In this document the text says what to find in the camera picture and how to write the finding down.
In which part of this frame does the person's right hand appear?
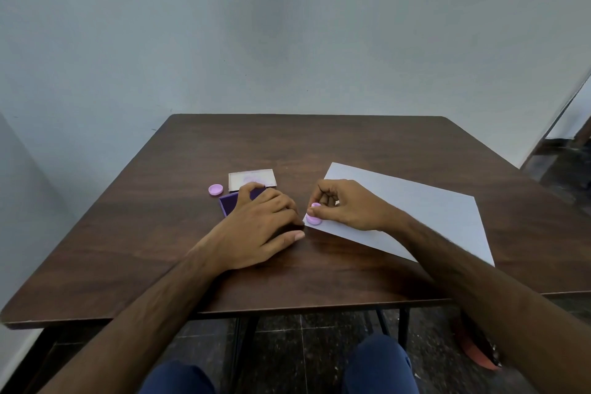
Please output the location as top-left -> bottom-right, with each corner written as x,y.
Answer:
307,179 -> 408,233

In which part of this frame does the black metal table frame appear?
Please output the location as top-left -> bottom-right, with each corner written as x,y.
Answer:
18,300 -> 485,394

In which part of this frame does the person's right forearm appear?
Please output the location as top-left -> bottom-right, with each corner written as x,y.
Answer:
392,216 -> 591,394

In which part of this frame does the person's right leg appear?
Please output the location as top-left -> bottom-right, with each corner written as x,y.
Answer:
341,333 -> 420,394

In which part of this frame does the white paper sheet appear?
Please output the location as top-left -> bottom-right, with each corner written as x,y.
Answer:
302,162 -> 496,267

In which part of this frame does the clear plastic lid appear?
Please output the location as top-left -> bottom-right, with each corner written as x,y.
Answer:
228,169 -> 278,192

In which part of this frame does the person's leg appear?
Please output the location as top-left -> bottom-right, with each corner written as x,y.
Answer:
139,360 -> 216,394
341,333 -> 420,394

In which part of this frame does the orange slipper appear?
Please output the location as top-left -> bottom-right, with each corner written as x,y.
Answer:
453,314 -> 503,372

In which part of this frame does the person's left leg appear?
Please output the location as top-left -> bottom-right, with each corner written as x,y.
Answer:
139,360 -> 216,394

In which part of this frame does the purple ink pad box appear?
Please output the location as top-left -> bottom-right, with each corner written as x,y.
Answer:
219,187 -> 267,218

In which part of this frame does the person's left forearm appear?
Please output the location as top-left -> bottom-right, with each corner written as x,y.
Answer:
39,248 -> 227,394

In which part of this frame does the person's left hand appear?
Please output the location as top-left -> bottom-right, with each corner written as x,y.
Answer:
190,182 -> 306,275

